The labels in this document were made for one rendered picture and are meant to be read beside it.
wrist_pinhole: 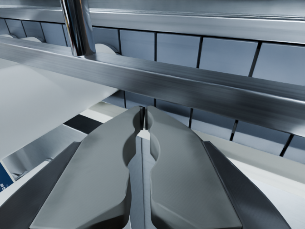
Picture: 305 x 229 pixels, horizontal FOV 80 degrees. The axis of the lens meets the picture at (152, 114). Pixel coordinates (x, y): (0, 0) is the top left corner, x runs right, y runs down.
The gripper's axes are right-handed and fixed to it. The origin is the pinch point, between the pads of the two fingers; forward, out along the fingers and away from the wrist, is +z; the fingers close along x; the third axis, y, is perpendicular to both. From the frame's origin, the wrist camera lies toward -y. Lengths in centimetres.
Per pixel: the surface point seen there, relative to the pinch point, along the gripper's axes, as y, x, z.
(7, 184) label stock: 38, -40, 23
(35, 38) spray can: -2.0, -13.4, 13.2
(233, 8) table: -5.4, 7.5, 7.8
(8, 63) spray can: -0.4, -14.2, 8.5
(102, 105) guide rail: 3.4, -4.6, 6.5
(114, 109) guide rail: 3.4, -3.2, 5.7
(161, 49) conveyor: -2.5, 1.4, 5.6
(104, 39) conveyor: -2.8, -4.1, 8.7
